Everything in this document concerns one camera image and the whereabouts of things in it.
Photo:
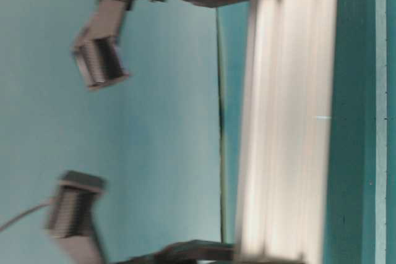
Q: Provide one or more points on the silver aluminium extrusion rail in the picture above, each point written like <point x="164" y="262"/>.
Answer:
<point x="285" y="131"/>

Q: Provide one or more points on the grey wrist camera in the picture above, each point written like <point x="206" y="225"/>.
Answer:
<point x="96" y="47"/>
<point x="70" y="221"/>

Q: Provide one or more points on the grey lower wrist camera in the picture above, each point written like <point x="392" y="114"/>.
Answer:
<point x="70" y="221"/>

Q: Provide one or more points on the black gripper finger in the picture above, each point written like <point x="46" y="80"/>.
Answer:
<point x="196" y="251"/>

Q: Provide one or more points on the grey upper wrist camera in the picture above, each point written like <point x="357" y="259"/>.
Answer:
<point x="96" y="47"/>

